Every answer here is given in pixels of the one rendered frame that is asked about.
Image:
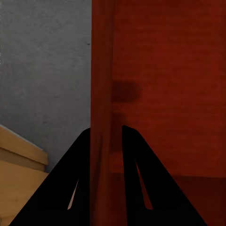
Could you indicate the door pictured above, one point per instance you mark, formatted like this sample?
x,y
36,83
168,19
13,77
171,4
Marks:
x,y
22,171

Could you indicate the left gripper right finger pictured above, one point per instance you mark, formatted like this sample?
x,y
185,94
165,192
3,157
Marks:
x,y
170,205

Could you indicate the storage box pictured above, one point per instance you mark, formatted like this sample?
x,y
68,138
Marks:
x,y
159,67

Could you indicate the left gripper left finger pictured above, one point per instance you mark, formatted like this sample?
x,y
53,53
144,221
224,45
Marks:
x,y
49,204

